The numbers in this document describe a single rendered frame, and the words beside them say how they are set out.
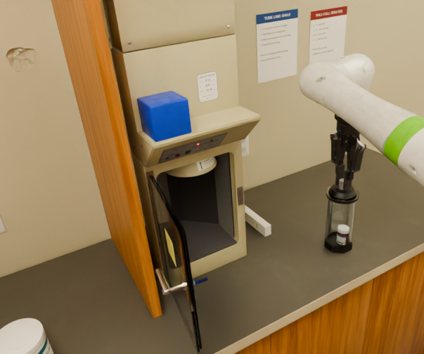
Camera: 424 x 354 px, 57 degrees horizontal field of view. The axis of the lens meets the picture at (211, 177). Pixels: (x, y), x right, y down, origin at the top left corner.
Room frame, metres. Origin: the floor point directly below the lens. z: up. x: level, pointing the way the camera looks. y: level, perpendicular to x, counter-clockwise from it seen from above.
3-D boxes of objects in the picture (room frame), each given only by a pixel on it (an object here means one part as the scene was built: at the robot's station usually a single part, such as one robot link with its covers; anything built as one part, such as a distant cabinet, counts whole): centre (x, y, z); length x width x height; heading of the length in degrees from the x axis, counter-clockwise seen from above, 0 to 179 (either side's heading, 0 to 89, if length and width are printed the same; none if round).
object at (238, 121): (0.99, 0.02, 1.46); 0.32 x 0.12 x 0.10; 116
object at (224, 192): (1.15, 0.10, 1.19); 0.26 x 0.24 x 0.35; 116
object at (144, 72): (1.15, 0.10, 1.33); 0.32 x 0.25 x 0.77; 116
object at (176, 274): (0.81, 0.12, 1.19); 0.30 x 0.01 x 0.40; 18
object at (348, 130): (1.12, -0.44, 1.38); 0.08 x 0.07 x 0.09; 26
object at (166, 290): (0.73, 0.13, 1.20); 0.10 x 0.05 x 0.03; 18
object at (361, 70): (1.12, -0.44, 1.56); 0.13 x 0.11 x 0.14; 113
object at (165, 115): (0.94, 0.11, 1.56); 0.10 x 0.10 x 0.09; 26
